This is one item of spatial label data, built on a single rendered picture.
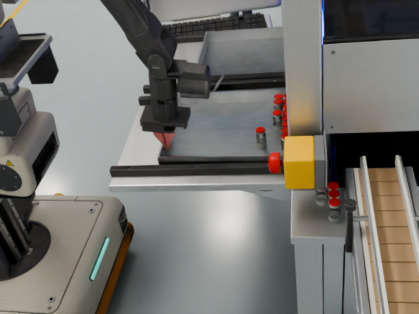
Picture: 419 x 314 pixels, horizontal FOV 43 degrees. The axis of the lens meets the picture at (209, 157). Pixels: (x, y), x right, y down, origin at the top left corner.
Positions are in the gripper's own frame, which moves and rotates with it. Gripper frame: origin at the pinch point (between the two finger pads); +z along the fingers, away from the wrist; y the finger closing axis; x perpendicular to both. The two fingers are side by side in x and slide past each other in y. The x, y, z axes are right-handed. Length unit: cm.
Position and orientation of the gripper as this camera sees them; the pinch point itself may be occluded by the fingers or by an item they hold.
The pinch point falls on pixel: (168, 146)
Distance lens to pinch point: 123.6
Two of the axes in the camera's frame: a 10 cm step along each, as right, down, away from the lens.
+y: 9.9, 0.8, -1.0
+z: 0.1, 7.7, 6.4
